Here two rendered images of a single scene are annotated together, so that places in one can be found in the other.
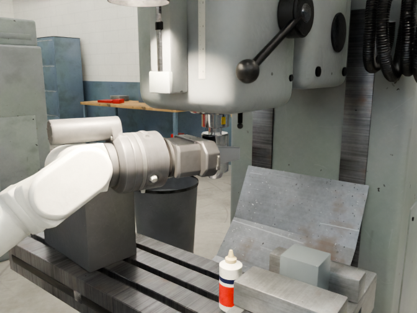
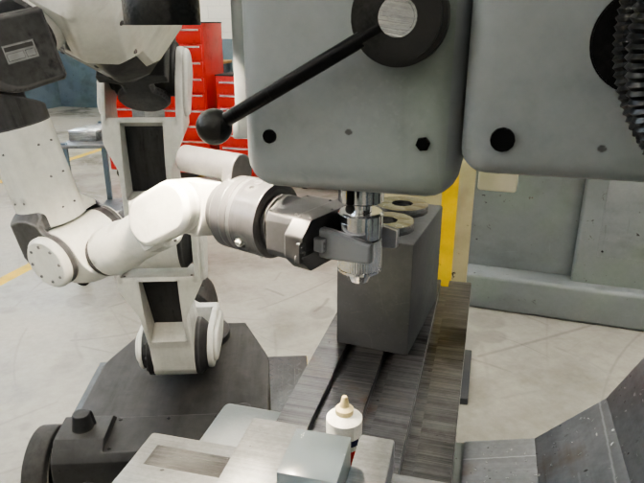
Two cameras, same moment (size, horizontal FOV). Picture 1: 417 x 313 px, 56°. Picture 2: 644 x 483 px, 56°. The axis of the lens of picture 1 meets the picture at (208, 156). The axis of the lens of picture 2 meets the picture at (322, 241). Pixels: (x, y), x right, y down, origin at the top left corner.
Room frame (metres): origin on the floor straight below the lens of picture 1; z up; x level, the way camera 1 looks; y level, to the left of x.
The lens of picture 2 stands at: (0.39, -0.54, 1.45)
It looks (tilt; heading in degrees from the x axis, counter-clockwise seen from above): 20 degrees down; 68
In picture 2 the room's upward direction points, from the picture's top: straight up
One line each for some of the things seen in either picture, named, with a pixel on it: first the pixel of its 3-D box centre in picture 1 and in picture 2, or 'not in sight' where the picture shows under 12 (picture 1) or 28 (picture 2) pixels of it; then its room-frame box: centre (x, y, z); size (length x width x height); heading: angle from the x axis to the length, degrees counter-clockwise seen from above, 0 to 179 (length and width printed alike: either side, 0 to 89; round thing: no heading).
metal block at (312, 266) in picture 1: (304, 272); (315, 481); (0.54, -0.15, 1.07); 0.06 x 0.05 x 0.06; 54
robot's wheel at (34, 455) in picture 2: not in sight; (49, 470); (0.24, 0.71, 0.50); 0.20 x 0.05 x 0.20; 71
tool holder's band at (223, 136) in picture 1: (215, 135); (360, 215); (0.65, -0.01, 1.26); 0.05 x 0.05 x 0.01
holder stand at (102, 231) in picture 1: (85, 208); (391, 266); (0.86, 0.28, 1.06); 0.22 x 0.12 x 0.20; 46
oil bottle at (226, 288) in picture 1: (230, 278); (344, 437); (0.62, -0.04, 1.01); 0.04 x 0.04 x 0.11
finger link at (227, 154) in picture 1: (224, 154); (343, 248); (0.62, -0.03, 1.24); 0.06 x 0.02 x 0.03; 123
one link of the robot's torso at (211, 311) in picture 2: not in sight; (181, 335); (0.58, 0.88, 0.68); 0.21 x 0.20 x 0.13; 71
